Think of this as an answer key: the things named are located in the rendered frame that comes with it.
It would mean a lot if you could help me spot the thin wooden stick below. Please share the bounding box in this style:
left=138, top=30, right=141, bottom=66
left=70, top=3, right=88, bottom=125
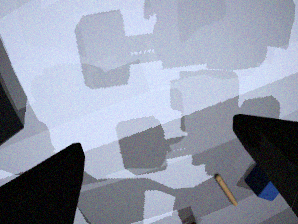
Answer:
left=214, top=175, right=238, bottom=206

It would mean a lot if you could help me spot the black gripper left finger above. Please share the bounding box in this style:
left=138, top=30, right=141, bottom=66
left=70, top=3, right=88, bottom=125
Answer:
left=0, top=143, right=85, bottom=224

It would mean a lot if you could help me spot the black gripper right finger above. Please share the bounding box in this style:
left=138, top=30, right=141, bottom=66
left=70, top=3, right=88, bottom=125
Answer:
left=233, top=115, right=298, bottom=217

